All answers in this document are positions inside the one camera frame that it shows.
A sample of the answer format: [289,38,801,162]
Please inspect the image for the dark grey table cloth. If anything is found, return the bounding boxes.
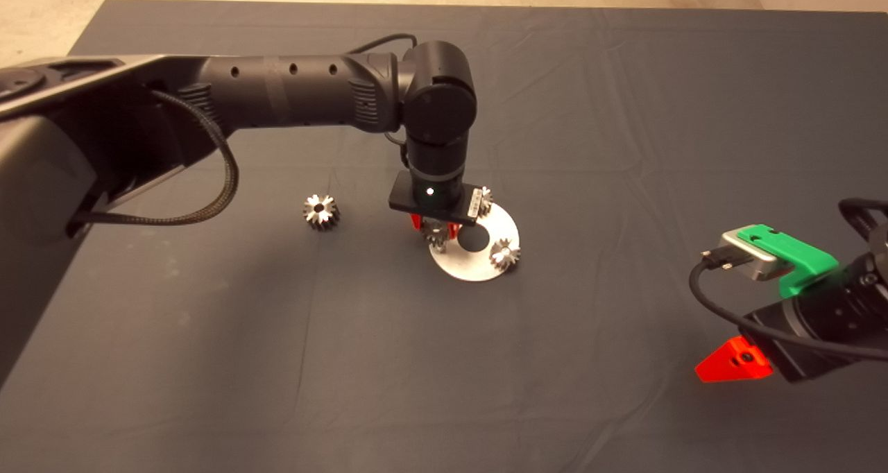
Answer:
[0,0,888,473]

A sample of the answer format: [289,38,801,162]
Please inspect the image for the thick black braided cable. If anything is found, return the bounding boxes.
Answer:
[66,89,241,228]

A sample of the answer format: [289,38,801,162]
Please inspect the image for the green right camera mount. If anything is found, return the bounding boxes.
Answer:
[737,224,839,300]

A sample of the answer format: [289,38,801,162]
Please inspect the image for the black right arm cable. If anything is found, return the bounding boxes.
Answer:
[837,197,888,241]

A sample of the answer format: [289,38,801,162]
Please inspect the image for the short black left camera cable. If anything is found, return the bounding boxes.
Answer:
[384,132,411,171]

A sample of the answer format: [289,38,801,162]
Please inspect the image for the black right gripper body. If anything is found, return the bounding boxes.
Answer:
[738,279,882,385]

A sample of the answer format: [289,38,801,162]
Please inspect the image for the long black left arm cable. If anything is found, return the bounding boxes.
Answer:
[345,33,419,55]

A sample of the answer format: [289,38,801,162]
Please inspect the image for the round metal plate with hole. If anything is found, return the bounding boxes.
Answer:
[427,203,521,282]

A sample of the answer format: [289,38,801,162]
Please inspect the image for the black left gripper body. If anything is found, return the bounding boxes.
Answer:
[388,172,485,226]

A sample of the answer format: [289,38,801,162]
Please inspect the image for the larger steel gear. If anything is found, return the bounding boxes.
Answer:
[302,194,341,232]

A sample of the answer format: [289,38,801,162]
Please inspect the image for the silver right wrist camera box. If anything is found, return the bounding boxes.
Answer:
[721,229,796,282]

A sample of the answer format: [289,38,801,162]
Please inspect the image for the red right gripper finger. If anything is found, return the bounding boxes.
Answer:
[695,338,774,384]

